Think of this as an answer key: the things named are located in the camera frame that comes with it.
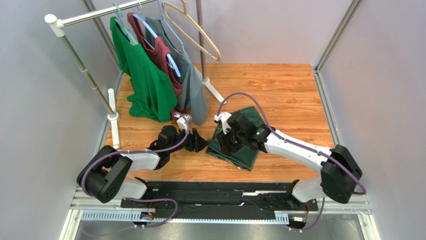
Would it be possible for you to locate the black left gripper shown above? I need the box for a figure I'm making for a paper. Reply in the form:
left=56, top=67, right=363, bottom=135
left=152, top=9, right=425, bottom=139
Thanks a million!
left=167, top=125, right=210, bottom=154

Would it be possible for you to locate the dark green cloth napkin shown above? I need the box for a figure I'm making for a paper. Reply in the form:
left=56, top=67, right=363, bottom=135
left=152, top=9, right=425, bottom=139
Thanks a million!
left=206, top=106, right=265, bottom=171

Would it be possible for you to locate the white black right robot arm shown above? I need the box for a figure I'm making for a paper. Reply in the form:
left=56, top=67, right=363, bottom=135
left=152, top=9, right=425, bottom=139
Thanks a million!
left=214, top=112, right=363, bottom=204

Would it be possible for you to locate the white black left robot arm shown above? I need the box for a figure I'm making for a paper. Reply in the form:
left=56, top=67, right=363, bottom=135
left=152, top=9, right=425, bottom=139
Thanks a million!
left=76, top=125, right=210, bottom=204

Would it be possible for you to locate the grey-blue hanging shirt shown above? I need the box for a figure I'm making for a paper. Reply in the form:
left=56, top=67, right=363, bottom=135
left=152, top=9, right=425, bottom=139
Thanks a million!
left=145, top=16, right=208, bottom=126

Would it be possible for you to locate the green hanging t-shirt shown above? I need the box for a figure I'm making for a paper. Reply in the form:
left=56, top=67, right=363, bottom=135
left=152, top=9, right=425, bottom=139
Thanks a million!
left=109, top=16, right=177, bottom=122

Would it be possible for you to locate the white metal clothes rack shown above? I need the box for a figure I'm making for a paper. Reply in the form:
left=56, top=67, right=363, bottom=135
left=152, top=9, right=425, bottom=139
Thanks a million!
left=44, top=0, right=226, bottom=150

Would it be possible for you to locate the teal plastic hanger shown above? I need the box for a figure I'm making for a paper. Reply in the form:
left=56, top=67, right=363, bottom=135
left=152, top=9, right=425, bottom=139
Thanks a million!
left=113, top=2, right=138, bottom=46

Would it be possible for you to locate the maroon hanging shirt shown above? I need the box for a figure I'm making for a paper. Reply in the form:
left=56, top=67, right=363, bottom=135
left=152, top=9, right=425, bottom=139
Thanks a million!
left=127, top=12, right=183, bottom=99

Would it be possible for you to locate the beige wooden hanger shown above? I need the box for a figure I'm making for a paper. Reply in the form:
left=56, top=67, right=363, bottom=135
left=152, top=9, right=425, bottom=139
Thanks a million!
left=160, top=0, right=223, bottom=63

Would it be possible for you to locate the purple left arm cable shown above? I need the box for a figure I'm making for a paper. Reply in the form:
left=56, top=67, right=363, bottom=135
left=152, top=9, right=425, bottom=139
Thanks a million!
left=79, top=111, right=191, bottom=238

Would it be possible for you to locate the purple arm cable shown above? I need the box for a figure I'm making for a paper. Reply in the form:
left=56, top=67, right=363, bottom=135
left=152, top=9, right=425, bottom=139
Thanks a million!
left=79, top=111, right=191, bottom=238
left=216, top=92, right=367, bottom=233

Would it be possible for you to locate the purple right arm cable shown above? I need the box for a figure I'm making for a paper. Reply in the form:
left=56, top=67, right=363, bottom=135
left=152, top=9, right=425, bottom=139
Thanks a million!
left=216, top=92, right=367, bottom=233

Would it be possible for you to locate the aluminium frame rail right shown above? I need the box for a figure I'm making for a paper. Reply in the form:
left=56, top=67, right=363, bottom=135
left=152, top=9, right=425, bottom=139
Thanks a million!
left=312, top=0, right=363, bottom=145

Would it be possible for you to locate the aluminium front frame rail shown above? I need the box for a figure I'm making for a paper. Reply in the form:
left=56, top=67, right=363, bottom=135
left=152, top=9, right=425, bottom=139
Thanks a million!
left=60, top=181, right=380, bottom=240

